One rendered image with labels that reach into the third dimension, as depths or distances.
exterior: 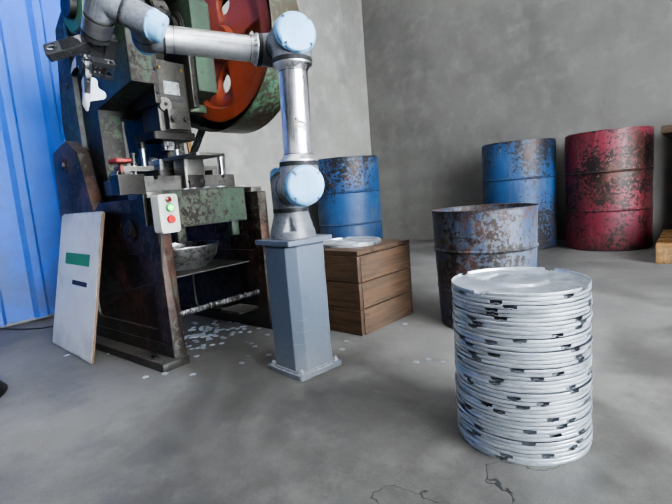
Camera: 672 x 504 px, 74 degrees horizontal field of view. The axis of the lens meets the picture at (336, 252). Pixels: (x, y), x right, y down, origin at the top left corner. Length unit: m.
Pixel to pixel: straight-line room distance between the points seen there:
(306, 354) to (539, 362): 0.76
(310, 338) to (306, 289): 0.16
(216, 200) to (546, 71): 3.41
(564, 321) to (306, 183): 0.74
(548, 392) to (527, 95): 3.81
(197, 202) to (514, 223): 1.22
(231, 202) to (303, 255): 0.63
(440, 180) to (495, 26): 1.49
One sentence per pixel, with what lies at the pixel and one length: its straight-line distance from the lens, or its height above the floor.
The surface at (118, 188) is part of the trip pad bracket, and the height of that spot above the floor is 0.66.
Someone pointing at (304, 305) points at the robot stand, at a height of 0.24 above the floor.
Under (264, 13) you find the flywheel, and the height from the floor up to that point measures 1.36.
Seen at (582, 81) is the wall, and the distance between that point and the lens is 4.53.
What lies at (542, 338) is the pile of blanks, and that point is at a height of 0.27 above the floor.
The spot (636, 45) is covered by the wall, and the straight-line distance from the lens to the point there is 4.52.
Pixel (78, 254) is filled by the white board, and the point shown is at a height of 0.41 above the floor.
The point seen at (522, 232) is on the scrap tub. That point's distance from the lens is 1.81.
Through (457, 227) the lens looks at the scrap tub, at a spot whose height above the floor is 0.42.
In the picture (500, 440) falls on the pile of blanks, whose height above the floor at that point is 0.05.
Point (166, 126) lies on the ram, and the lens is 2.02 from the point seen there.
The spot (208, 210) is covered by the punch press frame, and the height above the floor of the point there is 0.56.
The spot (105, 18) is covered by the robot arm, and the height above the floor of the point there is 1.07.
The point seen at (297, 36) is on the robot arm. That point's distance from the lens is 1.37.
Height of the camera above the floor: 0.59
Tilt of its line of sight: 8 degrees down
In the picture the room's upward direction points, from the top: 5 degrees counter-clockwise
